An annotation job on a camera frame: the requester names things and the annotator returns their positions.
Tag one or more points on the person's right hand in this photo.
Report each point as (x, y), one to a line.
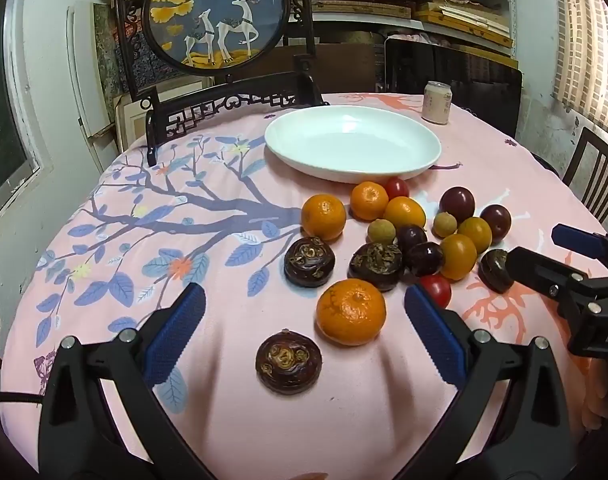
(598, 405)

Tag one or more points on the yellow orange tomato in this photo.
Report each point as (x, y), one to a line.
(458, 257)
(476, 233)

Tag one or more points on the large bumpy mandarin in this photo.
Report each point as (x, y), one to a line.
(351, 312)

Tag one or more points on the pale pink drink can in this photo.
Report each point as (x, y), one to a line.
(437, 105)

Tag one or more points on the dark red purple plum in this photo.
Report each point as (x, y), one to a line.
(457, 203)
(496, 222)

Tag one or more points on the small orange mandarin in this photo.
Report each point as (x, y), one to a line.
(324, 216)
(369, 201)

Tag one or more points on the brown board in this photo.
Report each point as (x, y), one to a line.
(349, 67)

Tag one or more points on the tan longan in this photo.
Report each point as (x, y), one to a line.
(444, 224)
(381, 231)

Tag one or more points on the pink printed tablecloth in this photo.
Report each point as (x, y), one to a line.
(234, 310)

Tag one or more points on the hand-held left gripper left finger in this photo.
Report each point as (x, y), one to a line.
(176, 332)

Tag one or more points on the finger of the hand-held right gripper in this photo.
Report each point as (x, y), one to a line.
(534, 267)
(579, 241)

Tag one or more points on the dark brown water chestnut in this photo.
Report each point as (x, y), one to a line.
(310, 261)
(375, 266)
(288, 362)
(494, 272)

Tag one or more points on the white oval plate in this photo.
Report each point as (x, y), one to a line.
(354, 140)

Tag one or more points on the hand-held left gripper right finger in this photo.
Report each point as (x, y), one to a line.
(434, 330)

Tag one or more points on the bamboo window blind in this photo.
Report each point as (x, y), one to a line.
(594, 35)

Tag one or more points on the dark wooden slatted chair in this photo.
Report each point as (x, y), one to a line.
(601, 146)

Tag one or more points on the small dark purple tomato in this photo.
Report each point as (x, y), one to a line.
(411, 236)
(425, 259)

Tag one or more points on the white leaning board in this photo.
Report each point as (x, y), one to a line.
(91, 75)

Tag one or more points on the white framed window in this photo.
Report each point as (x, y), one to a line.
(4, 125)

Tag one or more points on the smooth orange fruit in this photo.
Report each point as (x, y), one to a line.
(405, 211)

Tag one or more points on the red cherry tomato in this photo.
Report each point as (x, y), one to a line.
(438, 290)
(398, 187)

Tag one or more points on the patterned framed panel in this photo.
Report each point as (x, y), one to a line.
(106, 45)

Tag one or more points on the round deer screen wooden stand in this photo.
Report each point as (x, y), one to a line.
(219, 10)

